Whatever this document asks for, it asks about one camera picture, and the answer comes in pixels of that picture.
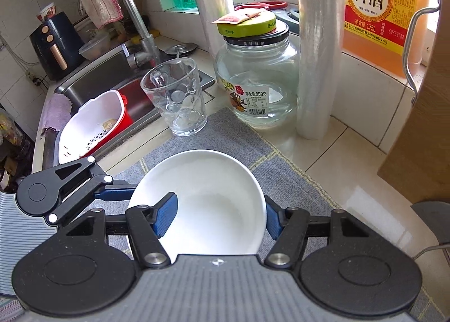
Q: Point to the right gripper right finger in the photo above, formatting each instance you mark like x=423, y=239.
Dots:
x=288, y=228

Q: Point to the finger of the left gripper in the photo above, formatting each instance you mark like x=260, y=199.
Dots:
x=59, y=194

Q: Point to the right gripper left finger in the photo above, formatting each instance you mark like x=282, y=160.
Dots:
x=146, y=225

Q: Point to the white bowl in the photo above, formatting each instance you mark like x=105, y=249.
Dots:
x=221, y=206

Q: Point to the santoku kitchen knife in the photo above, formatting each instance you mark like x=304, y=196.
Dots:
x=435, y=214

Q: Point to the steel kitchen faucet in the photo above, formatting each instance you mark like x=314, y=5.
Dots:
x=149, y=54

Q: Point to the white red colander basket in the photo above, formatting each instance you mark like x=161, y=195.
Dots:
x=97, y=122

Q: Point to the purple cloth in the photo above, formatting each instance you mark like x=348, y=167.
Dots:
x=56, y=113

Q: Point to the steel sink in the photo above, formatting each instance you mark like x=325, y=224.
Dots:
x=112, y=72

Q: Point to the clear drinking glass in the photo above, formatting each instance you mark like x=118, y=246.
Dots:
x=174, y=88

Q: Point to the bamboo cutting board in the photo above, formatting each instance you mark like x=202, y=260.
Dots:
x=417, y=165

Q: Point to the black air fryer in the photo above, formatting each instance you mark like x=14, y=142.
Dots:
x=56, y=44

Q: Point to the clear plastic container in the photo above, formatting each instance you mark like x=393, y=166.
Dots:
x=96, y=47

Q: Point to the glass jar with label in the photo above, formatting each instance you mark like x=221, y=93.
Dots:
x=258, y=66

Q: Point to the sink drain stopper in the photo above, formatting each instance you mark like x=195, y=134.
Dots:
x=183, y=49

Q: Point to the pink striped dish cloth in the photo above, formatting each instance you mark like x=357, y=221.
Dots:
x=102, y=12

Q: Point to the orange cooking wine jug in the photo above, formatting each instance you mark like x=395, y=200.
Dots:
x=375, y=31

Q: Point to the wire board rack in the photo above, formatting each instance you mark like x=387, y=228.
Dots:
x=432, y=248

